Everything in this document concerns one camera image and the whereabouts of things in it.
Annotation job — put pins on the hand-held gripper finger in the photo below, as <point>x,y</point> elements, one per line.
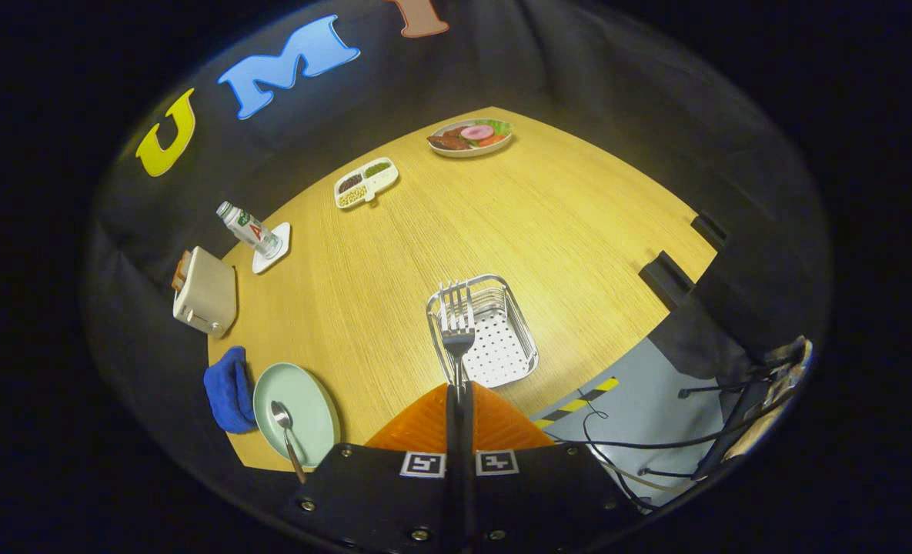
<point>451,477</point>
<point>469,477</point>

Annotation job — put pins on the silver metal fork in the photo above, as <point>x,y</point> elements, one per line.
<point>458,338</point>

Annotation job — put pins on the silver metal spoon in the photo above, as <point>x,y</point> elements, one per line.
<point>282,415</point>

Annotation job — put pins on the yellow black floor tape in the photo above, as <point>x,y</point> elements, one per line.
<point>575,404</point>

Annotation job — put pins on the pale green plate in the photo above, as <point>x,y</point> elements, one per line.
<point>313,408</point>

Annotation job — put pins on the blue folded towel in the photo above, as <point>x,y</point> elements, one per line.
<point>228,388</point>

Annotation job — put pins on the black table clamp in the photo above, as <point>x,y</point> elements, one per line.
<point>708,231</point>
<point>665,278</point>

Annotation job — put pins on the white square coaster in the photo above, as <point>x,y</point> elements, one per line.
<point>275,258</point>

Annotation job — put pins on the white toaster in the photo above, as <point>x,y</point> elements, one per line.
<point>209,296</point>

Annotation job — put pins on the white divided dish with beans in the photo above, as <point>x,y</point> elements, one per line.
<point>382,178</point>

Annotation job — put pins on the small white drink bottle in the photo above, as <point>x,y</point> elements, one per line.
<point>249,229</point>

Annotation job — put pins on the white plate with food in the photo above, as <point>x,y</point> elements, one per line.
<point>467,138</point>

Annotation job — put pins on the toasted bread slice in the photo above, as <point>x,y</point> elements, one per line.
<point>182,271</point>

